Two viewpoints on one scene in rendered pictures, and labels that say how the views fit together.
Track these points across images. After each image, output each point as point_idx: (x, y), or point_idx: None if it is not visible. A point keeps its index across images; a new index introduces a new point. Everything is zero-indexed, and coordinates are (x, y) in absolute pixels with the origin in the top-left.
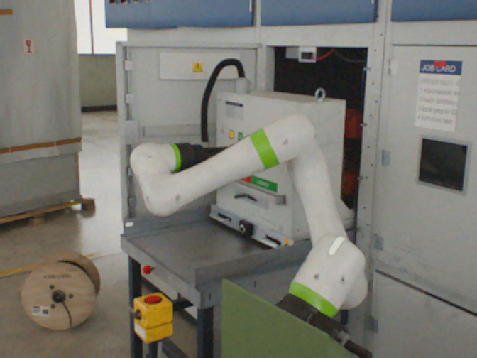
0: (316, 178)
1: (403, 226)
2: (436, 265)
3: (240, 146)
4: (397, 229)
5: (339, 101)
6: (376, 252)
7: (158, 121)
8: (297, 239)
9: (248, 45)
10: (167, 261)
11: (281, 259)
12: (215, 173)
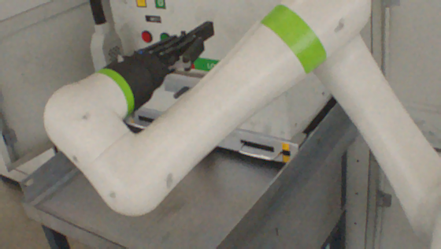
0: (364, 65)
1: (427, 82)
2: None
3: (261, 51)
4: (417, 87)
5: None
6: None
7: (12, 8)
8: (298, 139)
9: None
10: (126, 236)
11: (290, 177)
12: (227, 114)
